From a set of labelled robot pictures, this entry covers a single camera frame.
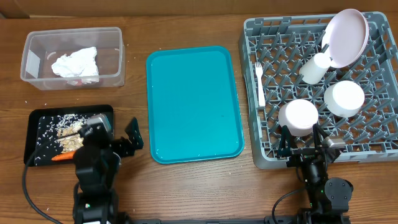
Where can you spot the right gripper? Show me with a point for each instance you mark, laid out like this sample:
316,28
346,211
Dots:
299,154

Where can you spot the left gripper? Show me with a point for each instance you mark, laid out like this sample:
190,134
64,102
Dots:
127,148

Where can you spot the white bowl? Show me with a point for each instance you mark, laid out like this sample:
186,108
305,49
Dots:
344,99

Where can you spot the white plastic cup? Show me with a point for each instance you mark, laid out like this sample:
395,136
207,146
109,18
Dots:
314,69

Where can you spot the orange carrot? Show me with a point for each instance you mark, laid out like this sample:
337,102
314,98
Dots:
64,156

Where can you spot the red snack wrapper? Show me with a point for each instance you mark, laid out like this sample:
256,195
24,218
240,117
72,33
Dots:
84,81

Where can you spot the white plastic fork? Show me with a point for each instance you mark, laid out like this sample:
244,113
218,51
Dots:
260,90

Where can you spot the white napkin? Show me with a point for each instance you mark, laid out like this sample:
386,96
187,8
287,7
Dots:
81,63

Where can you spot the white round plate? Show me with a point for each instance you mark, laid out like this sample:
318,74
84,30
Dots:
346,36

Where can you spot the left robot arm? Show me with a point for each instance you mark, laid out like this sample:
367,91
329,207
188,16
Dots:
96,165

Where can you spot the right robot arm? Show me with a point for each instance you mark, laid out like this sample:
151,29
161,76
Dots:
328,197

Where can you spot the grey dishwasher rack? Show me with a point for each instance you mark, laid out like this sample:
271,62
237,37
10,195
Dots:
282,45

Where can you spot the teal serving tray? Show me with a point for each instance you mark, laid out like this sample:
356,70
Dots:
193,105

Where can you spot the peanuts and rice pile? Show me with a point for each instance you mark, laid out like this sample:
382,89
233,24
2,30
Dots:
58,134

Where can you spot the black tray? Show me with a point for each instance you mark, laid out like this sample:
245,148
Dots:
37,114

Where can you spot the clear plastic bin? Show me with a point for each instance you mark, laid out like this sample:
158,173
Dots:
43,48

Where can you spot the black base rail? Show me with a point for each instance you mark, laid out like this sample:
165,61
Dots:
266,220

